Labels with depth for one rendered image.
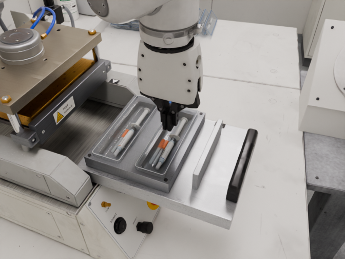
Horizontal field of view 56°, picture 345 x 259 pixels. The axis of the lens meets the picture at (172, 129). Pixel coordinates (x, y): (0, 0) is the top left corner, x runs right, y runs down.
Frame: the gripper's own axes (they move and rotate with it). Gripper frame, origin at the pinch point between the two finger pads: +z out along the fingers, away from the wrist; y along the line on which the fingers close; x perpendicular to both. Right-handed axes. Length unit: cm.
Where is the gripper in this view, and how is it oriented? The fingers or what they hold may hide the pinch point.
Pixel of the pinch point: (169, 117)
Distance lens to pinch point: 58.0
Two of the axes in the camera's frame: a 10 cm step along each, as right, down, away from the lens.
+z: 0.0, 7.3, 6.8
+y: -9.3, -2.6, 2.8
